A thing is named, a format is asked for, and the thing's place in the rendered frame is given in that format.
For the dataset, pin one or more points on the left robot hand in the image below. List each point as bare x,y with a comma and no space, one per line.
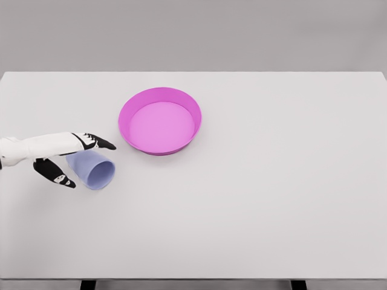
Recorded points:
51,143

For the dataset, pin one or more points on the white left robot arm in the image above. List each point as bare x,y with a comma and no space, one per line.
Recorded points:
12,151

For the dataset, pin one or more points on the pink round plate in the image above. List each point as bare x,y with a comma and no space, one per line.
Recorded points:
160,122

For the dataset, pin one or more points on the lavender plastic cup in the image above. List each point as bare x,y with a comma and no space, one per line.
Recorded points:
90,169

